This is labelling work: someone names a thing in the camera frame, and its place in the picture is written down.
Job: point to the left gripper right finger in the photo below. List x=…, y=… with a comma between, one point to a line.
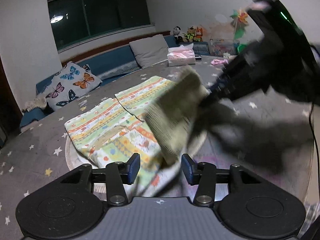
x=203, y=175

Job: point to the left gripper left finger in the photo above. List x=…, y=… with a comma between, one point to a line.
x=117, y=175

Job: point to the colourful patterned child jacket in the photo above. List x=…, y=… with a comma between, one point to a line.
x=155, y=111

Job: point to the green plastic bowl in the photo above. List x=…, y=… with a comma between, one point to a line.
x=241, y=47

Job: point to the colourful paper pinwheel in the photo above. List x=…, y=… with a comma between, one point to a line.
x=239, y=23

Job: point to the clear plastic toy box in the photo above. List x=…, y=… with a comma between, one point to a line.
x=217, y=47

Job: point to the pink hair scrunchie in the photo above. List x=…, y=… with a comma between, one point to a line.
x=216, y=62

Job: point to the small black box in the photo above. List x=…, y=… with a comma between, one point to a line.
x=198, y=57

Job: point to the orange fox plush toy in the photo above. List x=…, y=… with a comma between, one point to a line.
x=198, y=34

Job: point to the yellow green plush toy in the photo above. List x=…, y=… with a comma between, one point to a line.
x=189, y=35

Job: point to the butterfly print pillow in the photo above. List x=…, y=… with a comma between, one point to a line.
x=71, y=83

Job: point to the pink tissue box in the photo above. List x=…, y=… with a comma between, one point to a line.
x=182, y=55

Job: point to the cream cloth on sofa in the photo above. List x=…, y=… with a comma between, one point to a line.
x=39, y=102

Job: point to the blue sofa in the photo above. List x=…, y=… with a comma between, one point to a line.
x=108, y=66

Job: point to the panda plush toy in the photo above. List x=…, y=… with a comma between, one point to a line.
x=178, y=36

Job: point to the grey cushion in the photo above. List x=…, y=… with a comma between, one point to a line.
x=150, y=50

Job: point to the dark window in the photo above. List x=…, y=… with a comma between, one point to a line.
x=74, y=21

